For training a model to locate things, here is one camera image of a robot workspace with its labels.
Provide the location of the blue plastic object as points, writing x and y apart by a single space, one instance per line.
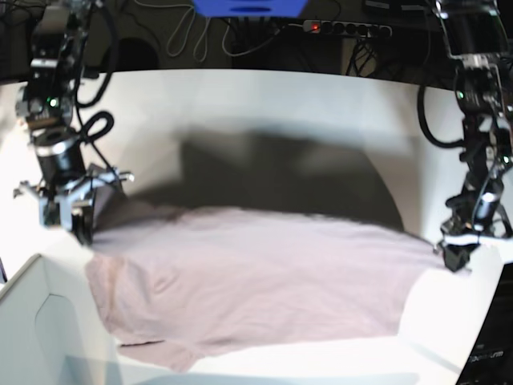
249 8

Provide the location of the mauve t-shirt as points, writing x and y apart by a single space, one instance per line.
174 285

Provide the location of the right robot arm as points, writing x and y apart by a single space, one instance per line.
50 100

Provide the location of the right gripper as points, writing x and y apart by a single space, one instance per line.
71 205

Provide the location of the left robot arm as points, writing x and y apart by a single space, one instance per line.
476 40

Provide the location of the black power strip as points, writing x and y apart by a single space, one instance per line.
347 29

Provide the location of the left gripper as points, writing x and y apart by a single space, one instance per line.
473 221

